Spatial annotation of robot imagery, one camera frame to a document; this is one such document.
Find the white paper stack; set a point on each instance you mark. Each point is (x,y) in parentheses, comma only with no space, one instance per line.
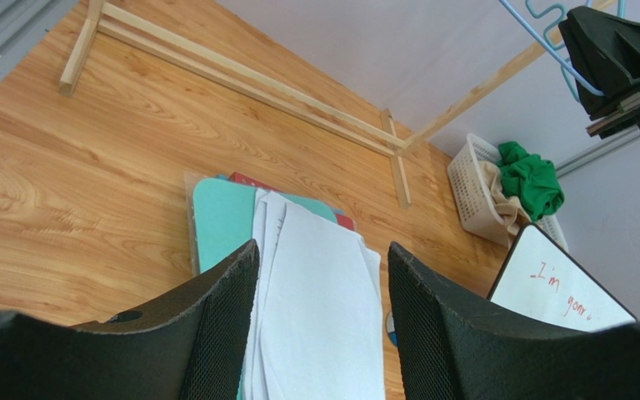
(317,319)

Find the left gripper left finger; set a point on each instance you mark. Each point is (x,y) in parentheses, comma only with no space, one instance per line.
(187,343)

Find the wooden clothes rack frame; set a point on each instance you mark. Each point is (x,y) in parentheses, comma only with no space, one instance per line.
(124,26)

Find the red booklet under folder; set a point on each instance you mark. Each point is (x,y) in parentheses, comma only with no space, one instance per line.
(311,204)

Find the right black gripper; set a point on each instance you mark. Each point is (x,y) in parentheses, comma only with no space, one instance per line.
(605,49)

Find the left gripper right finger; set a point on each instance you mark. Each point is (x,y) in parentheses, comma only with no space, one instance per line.
(454,344)

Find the teal plastic folder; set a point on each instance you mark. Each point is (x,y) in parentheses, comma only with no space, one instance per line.
(220,217)

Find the blue wire hanger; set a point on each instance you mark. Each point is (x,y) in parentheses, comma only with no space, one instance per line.
(550,46)

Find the white whiteboard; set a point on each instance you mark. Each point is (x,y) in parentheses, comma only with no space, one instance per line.
(540,280)

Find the beige t shirt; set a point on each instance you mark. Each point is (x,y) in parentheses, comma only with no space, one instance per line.
(509,209)

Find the green t shirt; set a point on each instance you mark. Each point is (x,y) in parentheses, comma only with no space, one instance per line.
(531,179)

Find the small round tin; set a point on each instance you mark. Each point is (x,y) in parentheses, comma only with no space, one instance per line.
(390,329)

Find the white plastic basket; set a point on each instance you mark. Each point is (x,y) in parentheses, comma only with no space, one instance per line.
(471,191)

